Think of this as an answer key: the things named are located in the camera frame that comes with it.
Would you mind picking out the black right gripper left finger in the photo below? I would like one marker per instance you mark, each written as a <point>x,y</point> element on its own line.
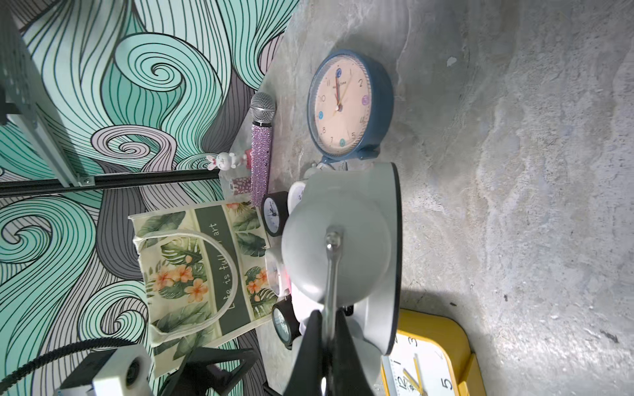
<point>308,371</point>

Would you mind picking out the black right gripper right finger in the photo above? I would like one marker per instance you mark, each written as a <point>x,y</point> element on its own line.
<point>346,376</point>

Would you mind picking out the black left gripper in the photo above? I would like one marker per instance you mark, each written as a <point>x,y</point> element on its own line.
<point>210,368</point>

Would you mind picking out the yellow rectangular alarm clock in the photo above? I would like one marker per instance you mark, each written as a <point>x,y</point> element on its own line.
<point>431,356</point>

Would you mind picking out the cream floral canvas bag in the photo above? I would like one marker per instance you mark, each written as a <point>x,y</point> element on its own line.
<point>205,277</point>

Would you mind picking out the white twin-bell alarm clock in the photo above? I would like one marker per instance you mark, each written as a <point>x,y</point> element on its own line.
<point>342,246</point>

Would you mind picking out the black twin-bell alarm clock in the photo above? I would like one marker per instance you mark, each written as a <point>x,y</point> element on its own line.
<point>285,322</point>

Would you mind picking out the pink twin-bell alarm clock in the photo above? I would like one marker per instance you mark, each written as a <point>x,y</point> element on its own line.
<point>277,276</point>

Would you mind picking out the small black twin-bell clock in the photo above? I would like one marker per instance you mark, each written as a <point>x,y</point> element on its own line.
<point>275,212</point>

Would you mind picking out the small white round clock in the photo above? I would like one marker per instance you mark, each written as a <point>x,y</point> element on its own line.
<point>295,195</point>

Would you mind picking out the blue round alarm clock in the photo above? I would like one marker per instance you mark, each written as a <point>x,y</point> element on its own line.
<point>349,107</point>

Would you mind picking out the white bunny figurine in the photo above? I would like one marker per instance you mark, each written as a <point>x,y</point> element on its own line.
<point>226,161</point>

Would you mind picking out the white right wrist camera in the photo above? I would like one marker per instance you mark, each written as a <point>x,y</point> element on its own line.
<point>121,371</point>

